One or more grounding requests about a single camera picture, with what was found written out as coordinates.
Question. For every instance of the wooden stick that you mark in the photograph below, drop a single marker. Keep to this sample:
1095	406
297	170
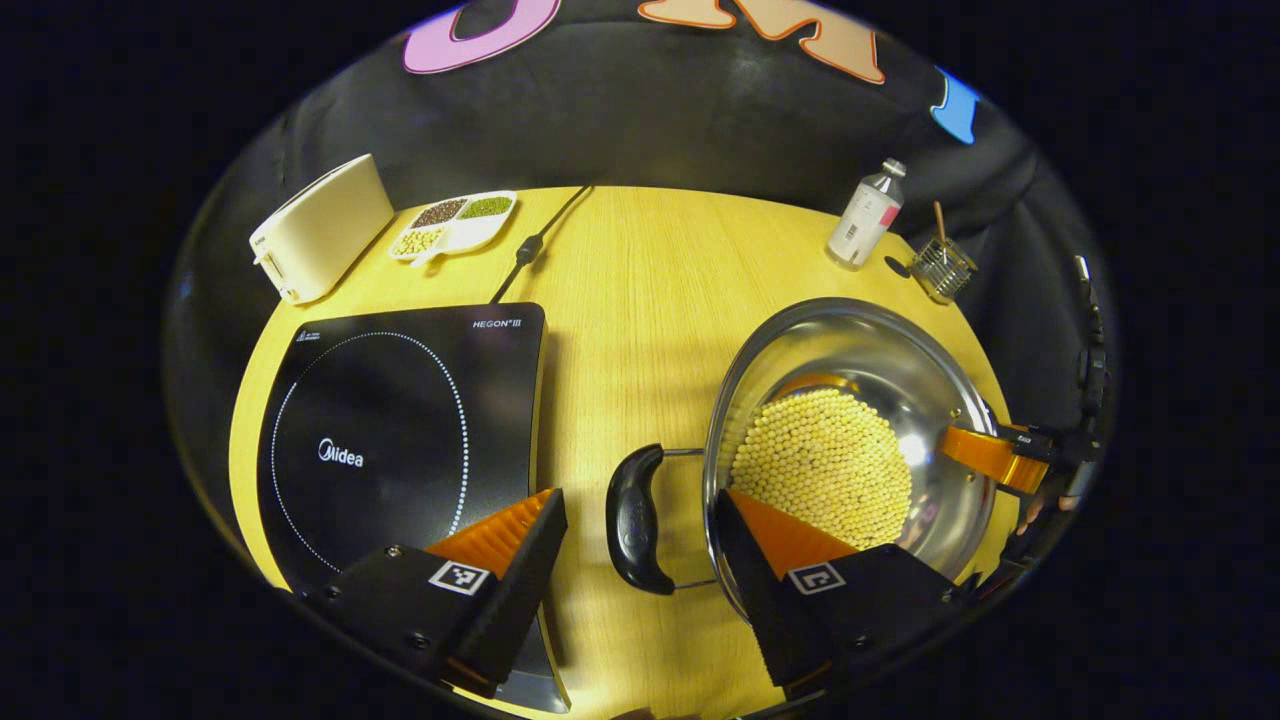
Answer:
940	225

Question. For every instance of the black backdrop cloth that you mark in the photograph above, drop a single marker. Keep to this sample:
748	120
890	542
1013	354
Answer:
650	110

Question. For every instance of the black camera stand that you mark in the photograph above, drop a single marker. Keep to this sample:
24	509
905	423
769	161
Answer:
1092	350

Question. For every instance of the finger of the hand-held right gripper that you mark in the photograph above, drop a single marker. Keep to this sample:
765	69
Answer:
1030	435
985	455

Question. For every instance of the small black cap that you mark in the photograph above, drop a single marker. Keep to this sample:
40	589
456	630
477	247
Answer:
897	267

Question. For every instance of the stainless steel pot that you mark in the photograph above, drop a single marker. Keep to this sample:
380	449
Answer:
860	350

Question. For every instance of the pile of yellow soybeans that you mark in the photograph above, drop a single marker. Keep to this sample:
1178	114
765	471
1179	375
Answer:
820	465

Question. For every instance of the black induction cooktop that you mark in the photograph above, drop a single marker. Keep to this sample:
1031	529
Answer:
390	420

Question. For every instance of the white divided bean dish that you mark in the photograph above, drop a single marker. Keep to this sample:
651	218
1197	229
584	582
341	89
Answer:
470	235

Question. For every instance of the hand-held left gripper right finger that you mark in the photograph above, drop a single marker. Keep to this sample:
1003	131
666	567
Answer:
760	590

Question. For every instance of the clear labelled bottle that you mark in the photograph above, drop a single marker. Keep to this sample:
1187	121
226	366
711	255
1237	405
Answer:
865	220

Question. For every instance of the white toaster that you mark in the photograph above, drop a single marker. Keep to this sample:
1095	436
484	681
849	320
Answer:
320	235

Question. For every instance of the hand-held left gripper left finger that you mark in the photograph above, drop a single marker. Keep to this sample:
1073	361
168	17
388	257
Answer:
520	590

